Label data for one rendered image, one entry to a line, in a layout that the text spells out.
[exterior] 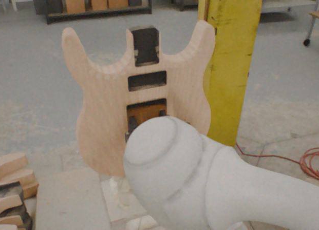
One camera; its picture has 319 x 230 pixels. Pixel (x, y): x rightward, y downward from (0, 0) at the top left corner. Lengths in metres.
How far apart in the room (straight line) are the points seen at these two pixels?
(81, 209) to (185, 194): 0.74
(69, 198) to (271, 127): 2.26
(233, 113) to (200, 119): 1.38
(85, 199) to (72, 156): 1.58
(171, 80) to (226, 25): 1.15
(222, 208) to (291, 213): 0.07
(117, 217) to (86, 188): 0.25
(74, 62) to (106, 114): 0.15
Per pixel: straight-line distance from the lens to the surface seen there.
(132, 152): 0.34
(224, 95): 2.06
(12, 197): 1.02
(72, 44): 0.63
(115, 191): 0.92
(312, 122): 3.24
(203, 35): 0.70
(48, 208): 1.09
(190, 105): 0.78
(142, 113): 0.74
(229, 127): 2.25
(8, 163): 1.14
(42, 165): 1.28
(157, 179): 0.33
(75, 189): 1.12
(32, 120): 3.16
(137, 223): 0.85
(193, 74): 0.73
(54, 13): 5.64
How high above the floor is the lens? 1.75
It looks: 36 degrees down
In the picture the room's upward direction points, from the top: straight up
